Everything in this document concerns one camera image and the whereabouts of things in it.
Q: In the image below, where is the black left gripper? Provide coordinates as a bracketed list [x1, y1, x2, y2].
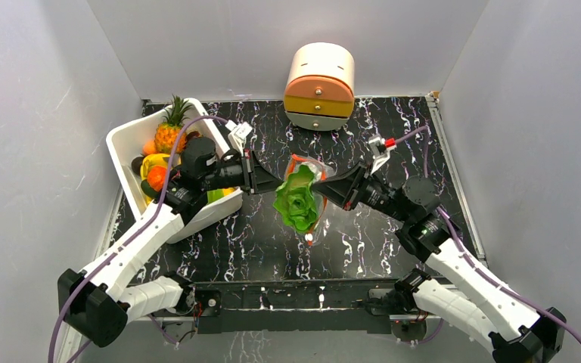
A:
[202, 150, 287, 197]

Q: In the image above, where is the clear zip bag orange zipper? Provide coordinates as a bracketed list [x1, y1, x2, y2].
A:
[284, 154, 334, 247]

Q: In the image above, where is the green toy lettuce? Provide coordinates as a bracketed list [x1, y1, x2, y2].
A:
[273, 164, 318, 233]

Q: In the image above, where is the toy peach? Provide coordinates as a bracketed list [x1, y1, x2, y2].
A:
[142, 140, 158, 156]

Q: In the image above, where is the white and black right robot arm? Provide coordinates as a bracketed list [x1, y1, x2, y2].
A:
[311, 163, 565, 362]

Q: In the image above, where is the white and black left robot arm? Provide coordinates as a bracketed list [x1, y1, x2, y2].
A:
[57, 137, 282, 347]

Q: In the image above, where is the white plastic food bin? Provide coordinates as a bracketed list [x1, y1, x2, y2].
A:
[106, 108, 243, 244]

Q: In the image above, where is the green toy star fruit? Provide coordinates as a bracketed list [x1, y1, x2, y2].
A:
[207, 189, 225, 204]

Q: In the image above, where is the round pastel drawer cabinet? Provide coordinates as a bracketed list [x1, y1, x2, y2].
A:
[283, 42, 355, 132]

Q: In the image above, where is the toy pineapple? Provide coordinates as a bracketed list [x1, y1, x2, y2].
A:
[154, 95, 193, 154]

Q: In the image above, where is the yellow toy banana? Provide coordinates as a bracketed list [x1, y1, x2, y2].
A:
[140, 154, 169, 180]

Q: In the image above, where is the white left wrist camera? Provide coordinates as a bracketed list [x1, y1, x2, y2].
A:
[225, 120, 253, 155]

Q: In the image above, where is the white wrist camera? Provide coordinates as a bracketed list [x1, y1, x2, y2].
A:
[368, 134, 396, 175]
[225, 120, 253, 155]

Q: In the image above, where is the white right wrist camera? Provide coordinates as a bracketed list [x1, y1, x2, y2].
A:
[368, 134, 396, 175]

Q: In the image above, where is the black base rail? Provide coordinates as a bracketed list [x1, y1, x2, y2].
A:
[148, 280, 477, 336]

